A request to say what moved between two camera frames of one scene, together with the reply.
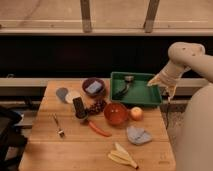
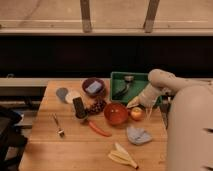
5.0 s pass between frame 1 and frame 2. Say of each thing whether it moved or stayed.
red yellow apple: stayed
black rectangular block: stayed
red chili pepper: stayed
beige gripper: moved
